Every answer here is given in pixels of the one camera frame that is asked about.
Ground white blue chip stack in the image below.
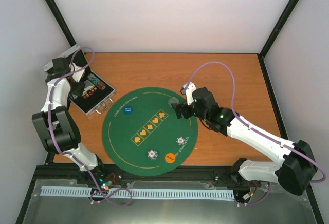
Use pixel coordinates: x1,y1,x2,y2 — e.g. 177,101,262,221
147,149,158,160
176,137,186,145

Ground blue small blind button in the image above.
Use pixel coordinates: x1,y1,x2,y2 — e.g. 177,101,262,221
123,105,133,115

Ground orange big blind button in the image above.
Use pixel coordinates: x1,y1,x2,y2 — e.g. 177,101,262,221
165,153,176,164

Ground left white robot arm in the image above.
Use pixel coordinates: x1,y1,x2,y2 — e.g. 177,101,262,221
32,58,107,184

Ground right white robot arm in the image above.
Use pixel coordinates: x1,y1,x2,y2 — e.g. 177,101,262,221
168,84,317,196

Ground poker chips in case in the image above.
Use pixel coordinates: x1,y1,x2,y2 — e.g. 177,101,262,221
82,73,106,99

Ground aluminium poker case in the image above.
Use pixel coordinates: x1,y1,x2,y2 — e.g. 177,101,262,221
41,45,116,116

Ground clear round dealer button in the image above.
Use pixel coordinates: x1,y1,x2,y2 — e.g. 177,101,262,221
168,97,180,107

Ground round green poker mat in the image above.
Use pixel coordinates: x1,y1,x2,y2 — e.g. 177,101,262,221
102,87,198,176

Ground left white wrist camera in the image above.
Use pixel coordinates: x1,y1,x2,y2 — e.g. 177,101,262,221
70,63,85,82

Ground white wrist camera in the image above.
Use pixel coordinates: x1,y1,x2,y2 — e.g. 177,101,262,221
180,82,196,106
70,63,85,82

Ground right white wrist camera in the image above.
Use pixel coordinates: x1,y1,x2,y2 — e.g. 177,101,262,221
180,82,196,106

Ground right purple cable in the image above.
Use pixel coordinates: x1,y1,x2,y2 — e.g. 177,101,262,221
184,61,327,207

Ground light blue slotted cable duct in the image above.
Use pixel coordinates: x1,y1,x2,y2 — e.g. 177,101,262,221
40,186,234,201

